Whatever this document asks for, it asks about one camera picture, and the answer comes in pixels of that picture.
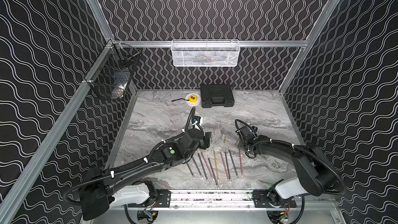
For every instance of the black plastic tool case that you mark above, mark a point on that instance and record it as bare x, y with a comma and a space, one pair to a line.
216, 95

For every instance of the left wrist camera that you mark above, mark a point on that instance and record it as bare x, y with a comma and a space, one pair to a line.
197, 120

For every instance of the black wire basket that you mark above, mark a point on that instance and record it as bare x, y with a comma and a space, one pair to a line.
111, 77

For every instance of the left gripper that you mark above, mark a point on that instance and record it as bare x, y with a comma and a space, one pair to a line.
205, 139

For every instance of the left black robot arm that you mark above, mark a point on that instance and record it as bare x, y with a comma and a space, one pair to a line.
98, 190

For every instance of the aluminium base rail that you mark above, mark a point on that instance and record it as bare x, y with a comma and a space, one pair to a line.
137, 197

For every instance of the yellow white tape measure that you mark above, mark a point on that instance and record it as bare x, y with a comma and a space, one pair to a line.
191, 99

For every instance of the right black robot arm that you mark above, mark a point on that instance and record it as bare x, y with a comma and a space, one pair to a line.
315, 174

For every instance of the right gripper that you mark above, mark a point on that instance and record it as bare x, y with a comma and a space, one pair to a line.
239, 146

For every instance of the white wire mesh basket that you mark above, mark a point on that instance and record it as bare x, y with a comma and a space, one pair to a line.
205, 53

